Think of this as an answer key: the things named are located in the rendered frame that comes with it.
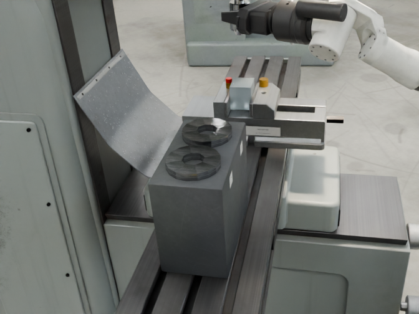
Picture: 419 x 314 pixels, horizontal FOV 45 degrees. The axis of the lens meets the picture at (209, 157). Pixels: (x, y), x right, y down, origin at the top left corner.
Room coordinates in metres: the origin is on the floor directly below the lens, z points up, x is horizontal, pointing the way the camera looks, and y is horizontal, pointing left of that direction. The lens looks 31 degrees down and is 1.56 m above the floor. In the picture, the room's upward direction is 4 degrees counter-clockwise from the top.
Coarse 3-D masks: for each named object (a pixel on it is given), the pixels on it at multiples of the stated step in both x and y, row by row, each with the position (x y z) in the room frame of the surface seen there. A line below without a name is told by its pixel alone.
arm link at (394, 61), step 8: (392, 40) 0.96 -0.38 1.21; (392, 48) 0.95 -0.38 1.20; (400, 48) 0.95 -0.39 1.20; (408, 48) 0.96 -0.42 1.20; (384, 56) 0.94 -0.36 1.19; (392, 56) 0.94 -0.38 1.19; (400, 56) 0.94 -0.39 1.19; (408, 56) 0.94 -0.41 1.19; (416, 56) 0.94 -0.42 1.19; (376, 64) 0.95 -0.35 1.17; (384, 64) 0.94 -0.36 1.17; (392, 64) 0.94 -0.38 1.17; (400, 64) 0.93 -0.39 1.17; (408, 64) 0.93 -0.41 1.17; (416, 64) 0.93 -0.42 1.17; (384, 72) 0.95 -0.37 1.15; (392, 72) 0.94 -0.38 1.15; (400, 72) 0.93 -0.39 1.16; (408, 72) 0.93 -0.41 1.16; (416, 72) 0.93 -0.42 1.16; (400, 80) 0.94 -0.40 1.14; (408, 80) 0.93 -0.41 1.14; (416, 80) 0.92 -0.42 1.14; (416, 88) 0.94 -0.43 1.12
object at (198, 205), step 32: (192, 128) 0.80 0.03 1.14; (224, 128) 0.79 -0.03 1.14; (192, 160) 0.71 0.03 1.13; (224, 160) 0.70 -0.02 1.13; (160, 192) 0.64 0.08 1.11; (192, 192) 0.63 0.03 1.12; (224, 192) 0.63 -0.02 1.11; (160, 224) 0.65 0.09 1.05; (192, 224) 0.63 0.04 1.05; (224, 224) 0.62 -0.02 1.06; (160, 256) 0.65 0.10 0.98; (192, 256) 0.63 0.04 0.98; (224, 256) 0.62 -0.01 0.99
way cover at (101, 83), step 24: (120, 72) 1.30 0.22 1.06; (96, 96) 1.14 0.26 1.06; (120, 96) 1.23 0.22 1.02; (144, 96) 1.32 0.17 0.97; (96, 120) 1.08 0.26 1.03; (120, 120) 1.16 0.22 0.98; (144, 120) 1.23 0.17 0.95; (168, 120) 1.30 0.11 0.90; (120, 144) 1.09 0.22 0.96; (144, 144) 1.14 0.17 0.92; (168, 144) 1.19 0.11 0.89; (144, 168) 1.06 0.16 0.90
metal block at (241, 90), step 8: (240, 80) 1.15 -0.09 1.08; (248, 80) 1.14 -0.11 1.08; (232, 88) 1.11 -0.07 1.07; (240, 88) 1.11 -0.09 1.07; (248, 88) 1.10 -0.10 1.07; (232, 96) 1.11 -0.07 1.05; (240, 96) 1.11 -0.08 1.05; (248, 96) 1.10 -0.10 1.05; (232, 104) 1.11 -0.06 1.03; (240, 104) 1.11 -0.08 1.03; (248, 104) 1.10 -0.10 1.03
